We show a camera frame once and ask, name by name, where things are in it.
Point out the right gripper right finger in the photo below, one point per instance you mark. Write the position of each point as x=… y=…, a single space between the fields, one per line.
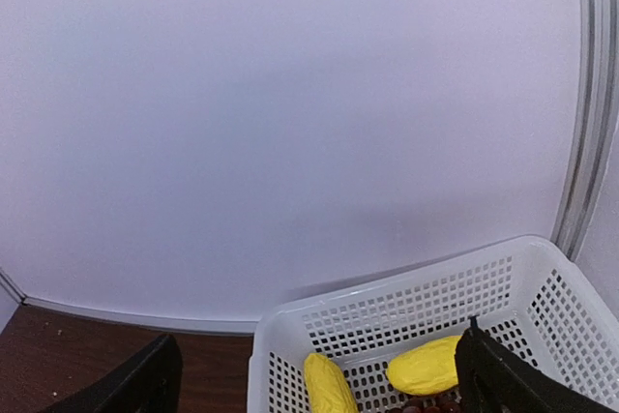
x=491 y=378

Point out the purple fake grapes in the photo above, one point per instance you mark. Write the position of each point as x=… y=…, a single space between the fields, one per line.
x=443 y=403

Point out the white plastic basket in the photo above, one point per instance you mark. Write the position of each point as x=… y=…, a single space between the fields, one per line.
x=524 y=292

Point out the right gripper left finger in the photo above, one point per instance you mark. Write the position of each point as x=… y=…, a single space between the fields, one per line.
x=149 y=381

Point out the right aluminium wall post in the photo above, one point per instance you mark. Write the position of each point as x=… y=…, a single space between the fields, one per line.
x=596 y=119

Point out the yellow fake banana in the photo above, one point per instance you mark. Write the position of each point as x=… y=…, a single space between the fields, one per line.
x=327 y=388

